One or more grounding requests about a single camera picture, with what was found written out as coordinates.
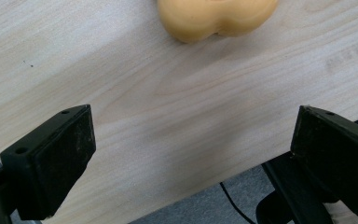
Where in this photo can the yellow-orange rounded toy fruit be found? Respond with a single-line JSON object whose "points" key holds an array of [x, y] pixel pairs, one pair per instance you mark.
{"points": [[211, 18]]}

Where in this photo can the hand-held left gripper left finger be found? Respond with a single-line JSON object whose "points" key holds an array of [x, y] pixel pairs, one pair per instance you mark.
{"points": [[52, 168]]}

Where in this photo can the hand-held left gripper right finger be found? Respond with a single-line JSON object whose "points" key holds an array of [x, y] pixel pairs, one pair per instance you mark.
{"points": [[335, 158]]}

